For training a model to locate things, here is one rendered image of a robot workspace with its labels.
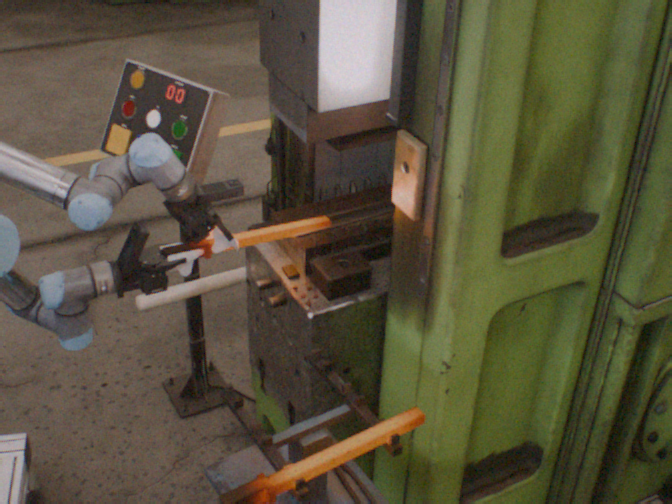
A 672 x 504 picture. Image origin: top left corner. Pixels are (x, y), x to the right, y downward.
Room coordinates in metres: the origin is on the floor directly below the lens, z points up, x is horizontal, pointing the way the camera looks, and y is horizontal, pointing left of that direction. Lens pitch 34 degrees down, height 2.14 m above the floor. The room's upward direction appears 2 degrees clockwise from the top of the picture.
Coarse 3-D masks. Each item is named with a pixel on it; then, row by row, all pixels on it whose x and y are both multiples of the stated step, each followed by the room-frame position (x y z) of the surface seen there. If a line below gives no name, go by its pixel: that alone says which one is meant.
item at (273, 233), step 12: (324, 216) 1.82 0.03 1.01; (264, 228) 1.74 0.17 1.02; (276, 228) 1.75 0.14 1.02; (288, 228) 1.75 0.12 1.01; (300, 228) 1.76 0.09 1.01; (312, 228) 1.77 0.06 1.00; (204, 240) 1.66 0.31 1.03; (240, 240) 1.68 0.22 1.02; (252, 240) 1.70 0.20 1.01; (264, 240) 1.71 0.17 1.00; (168, 252) 1.60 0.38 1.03; (180, 252) 1.61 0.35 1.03; (204, 252) 1.64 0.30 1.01
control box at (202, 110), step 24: (144, 72) 2.26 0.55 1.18; (168, 72) 2.29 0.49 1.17; (120, 96) 2.26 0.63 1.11; (144, 96) 2.22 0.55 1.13; (192, 96) 2.14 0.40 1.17; (216, 96) 2.13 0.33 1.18; (120, 120) 2.22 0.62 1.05; (144, 120) 2.18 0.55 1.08; (168, 120) 2.14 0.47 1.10; (192, 120) 2.10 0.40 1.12; (216, 120) 2.13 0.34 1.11; (192, 144) 2.06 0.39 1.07; (192, 168) 2.04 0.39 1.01
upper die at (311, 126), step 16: (272, 80) 1.85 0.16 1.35; (272, 96) 1.85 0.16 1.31; (288, 96) 1.78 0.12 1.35; (288, 112) 1.78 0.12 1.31; (304, 112) 1.71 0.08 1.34; (320, 112) 1.71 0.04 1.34; (336, 112) 1.73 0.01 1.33; (352, 112) 1.75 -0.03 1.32; (368, 112) 1.77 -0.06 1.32; (384, 112) 1.79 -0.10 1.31; (304, 128) 1.71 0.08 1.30; (320, 128) 1.71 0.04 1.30; (336, 128) 1.73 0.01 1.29; (352, 128) 1.75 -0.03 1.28; (368, 128) 1.77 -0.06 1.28
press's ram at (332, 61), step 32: (288, 0) 1.78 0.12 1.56; (320, 0) 1.65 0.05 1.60; (352, 0) 1.69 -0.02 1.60; (384, 0) 1.72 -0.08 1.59; (288, 32) 1.78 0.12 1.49; (320, 32) 1.65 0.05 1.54; (352, 32) 1.69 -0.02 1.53; (384, 32) 1.73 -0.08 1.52; (288, 64) 1.78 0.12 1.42; (320, 64) 1.65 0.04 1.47; (352, 64) 1.69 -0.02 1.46; (384, 64) 1.73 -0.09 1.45; (320, 96) 1.66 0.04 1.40; (352, 96) 1.69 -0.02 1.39; (384, 96) 1.73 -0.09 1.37
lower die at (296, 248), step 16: (368, 192) 1.99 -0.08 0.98; (384, 192) 1.98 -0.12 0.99; (304, 208) 1.90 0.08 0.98; (320, 208) 1.89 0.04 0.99; (336, 208) 1.89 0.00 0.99; (352, 208) 1.88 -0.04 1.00; (272, 224) 1.86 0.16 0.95; (336, 224) 1.80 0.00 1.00; (352, 224) 1.81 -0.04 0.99; (368, 224) 1.81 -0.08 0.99; (384, 224) 1.82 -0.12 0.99; (288, 240) 1.78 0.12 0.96; (304, 240) 1.73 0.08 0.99; (320, 240) 1.73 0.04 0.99; (336, 240) 1.74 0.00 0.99; (352, 240) 1.76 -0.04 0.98; (368, 240) 1.78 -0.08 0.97; (304, 256) 1.70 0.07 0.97; (368, 256) 1.78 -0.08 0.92; (304, 272) 1.70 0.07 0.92
